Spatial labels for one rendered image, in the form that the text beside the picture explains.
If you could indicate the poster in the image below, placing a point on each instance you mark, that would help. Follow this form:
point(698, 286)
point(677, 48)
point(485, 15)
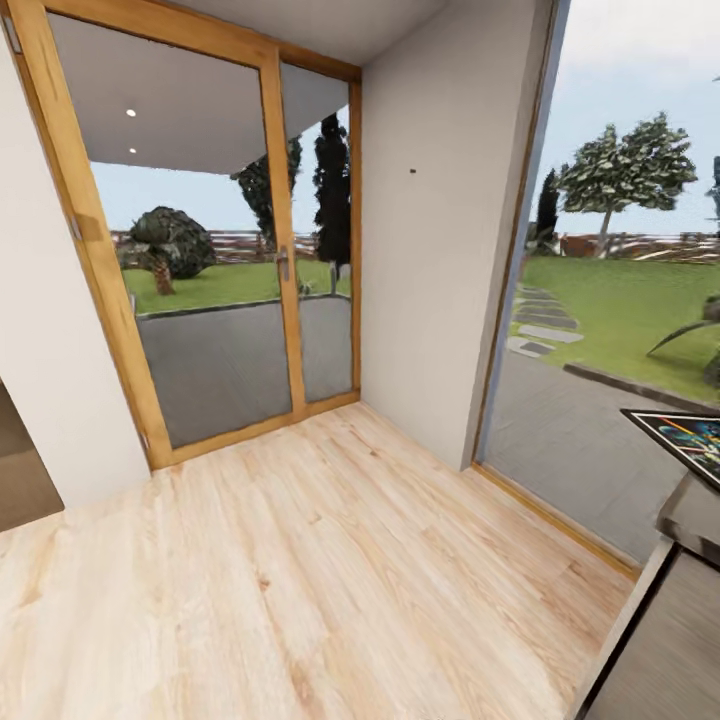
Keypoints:
point(694, 439)

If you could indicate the dishwasher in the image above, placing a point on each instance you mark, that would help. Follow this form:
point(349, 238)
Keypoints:
point(669, 667)

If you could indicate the cabinet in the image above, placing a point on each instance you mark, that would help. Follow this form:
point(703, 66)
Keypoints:
point(27, 492)

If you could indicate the door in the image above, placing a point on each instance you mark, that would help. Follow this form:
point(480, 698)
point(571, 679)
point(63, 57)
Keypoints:
point(213, 177)

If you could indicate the fixed window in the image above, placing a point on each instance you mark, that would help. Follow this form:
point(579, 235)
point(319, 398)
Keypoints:
point(611, 293)

